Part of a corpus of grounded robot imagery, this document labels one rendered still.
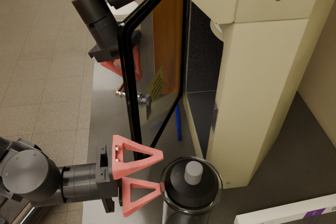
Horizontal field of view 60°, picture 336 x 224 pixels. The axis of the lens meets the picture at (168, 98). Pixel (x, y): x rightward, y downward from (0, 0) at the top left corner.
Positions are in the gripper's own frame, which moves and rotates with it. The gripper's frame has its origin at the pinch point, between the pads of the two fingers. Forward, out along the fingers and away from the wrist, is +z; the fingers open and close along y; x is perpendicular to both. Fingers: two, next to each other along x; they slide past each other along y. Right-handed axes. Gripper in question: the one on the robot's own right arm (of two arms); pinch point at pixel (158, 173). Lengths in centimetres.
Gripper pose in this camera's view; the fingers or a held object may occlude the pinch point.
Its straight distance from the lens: 48.9
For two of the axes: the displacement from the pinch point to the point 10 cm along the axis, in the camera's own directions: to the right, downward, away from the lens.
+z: 9.9, -1.0, 0.9
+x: -1.3, -6.8, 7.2
